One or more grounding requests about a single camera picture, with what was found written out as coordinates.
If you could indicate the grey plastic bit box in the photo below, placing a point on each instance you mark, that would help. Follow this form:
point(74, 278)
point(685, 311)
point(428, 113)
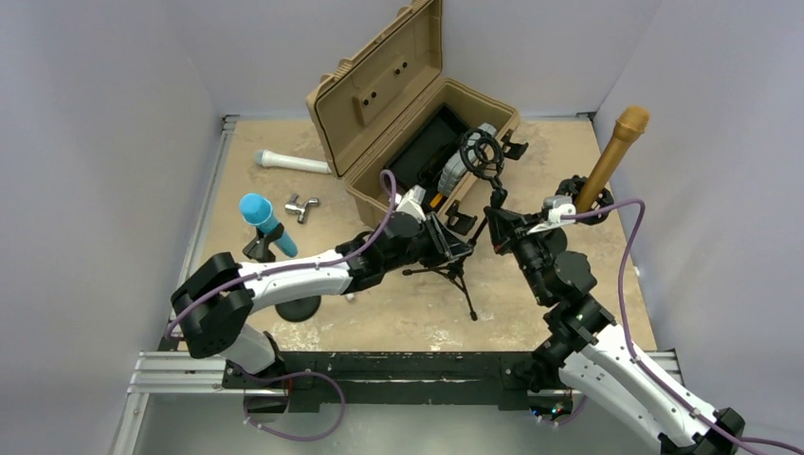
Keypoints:
point(455, 168)

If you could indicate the blue microphone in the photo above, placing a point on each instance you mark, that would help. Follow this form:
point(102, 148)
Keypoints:
point(258, 212)

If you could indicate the gold microphone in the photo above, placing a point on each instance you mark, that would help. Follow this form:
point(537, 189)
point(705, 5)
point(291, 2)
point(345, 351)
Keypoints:
point(630, 125)

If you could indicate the chrome angle valve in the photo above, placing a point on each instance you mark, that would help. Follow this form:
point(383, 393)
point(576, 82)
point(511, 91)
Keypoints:
point(300, 209)

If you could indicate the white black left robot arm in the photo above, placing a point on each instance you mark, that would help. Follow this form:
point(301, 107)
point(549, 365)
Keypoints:
point(212, 306)

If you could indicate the tan plastic tool case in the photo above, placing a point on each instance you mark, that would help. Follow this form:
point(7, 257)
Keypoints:
point(376, 101)

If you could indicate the black mounting base plate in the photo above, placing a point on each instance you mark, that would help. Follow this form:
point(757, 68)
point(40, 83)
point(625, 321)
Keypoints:
point(504, 380)

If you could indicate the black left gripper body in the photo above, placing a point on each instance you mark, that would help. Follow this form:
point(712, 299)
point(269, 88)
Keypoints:
point(424, 249)

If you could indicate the black tripod shock mount stand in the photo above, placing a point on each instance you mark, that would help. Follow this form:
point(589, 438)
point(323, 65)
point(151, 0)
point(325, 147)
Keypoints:
point(483, 173)

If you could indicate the yellow handle screwdriver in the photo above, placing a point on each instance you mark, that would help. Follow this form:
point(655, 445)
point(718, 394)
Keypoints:
point(436, 200)

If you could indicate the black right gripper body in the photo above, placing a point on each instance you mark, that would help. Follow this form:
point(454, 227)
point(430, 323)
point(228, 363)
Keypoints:
point(532, 245)

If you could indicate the white mesh-head microphone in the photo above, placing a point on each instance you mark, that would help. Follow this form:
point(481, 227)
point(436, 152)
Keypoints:
point(268, 159)

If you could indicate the black tool tray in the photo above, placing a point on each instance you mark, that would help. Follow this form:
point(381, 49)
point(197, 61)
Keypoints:
point(421, 159)

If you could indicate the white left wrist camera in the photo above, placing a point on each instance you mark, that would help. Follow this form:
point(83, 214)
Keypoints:
point(410, 203)

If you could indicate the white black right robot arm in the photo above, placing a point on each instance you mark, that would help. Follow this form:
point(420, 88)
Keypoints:
point(588, 349)

